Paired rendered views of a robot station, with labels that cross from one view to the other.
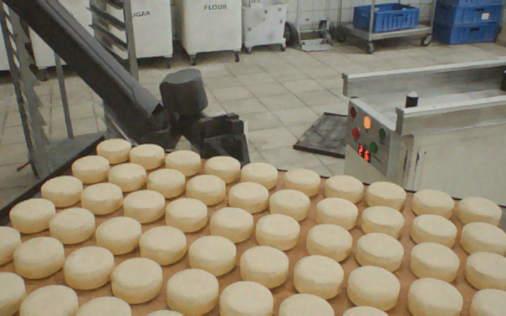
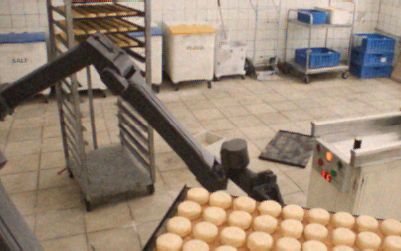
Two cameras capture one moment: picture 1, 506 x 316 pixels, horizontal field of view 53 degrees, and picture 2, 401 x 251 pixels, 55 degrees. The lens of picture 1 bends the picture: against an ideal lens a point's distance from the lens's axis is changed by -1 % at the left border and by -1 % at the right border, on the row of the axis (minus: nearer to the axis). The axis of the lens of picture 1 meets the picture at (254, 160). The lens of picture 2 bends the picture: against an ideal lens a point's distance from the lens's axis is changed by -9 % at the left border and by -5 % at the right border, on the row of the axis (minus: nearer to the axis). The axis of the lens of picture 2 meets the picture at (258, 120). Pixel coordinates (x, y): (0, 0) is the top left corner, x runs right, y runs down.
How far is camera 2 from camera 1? 30 cm
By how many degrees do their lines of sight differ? 9
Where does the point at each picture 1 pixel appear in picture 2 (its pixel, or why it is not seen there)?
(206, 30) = (187, 64)
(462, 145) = (389, 171)
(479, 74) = (394, 121)
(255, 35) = (223, 68)
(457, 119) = (386, 155)
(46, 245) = not seen: outside the picture
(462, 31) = (369, 69)
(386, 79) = (339, 125)
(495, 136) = not seen: outside the picture
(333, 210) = (342, 236)
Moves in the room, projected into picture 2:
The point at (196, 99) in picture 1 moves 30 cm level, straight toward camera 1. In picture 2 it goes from (244, 160) to (276, 232)
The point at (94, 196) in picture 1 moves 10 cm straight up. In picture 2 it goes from (202, 231) to (202, 190)
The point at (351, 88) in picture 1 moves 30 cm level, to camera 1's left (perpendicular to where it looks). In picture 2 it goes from (317, 130) to (248, 130)
